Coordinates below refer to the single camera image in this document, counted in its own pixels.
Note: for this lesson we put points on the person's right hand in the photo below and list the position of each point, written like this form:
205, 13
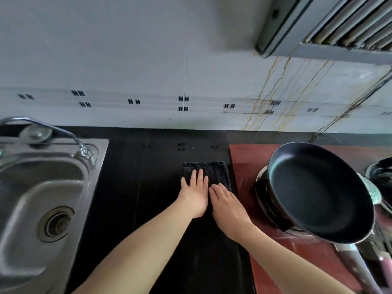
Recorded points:
229, 212

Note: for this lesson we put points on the person's left hand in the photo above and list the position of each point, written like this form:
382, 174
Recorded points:
194, 199

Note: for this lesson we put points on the person's left little finger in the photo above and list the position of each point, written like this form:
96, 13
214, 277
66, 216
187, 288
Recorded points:
184, 182

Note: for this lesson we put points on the person's right thumb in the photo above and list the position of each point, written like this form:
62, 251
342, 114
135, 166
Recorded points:
212, 195

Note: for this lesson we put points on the person's left middle finger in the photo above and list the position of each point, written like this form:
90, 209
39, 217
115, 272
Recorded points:
200, 177

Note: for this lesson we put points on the dark grey knitted cloth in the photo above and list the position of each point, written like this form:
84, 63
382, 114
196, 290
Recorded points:
216, 174

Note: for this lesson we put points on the person's left forearm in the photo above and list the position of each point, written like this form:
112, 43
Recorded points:
144, 254

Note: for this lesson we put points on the person's right forearm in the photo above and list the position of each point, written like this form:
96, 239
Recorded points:
284, 266

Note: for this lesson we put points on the red-brown gas stove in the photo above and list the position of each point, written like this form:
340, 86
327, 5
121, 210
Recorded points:
245, 162

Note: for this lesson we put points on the black frying pan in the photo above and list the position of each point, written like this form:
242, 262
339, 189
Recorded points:
318, 192

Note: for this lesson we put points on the metal sink drain strainer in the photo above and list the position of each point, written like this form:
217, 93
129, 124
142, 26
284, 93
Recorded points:
56, 224

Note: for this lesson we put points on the chrome sink faucet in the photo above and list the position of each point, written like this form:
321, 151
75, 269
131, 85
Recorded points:
46, 125

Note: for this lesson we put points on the green scrubbing cloth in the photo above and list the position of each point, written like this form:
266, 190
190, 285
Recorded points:
372, 189

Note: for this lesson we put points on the stainless steel sink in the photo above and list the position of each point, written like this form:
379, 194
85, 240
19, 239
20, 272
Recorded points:
24, 192

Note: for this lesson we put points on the grey range hood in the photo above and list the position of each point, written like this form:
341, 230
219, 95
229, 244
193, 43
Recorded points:
324, 24

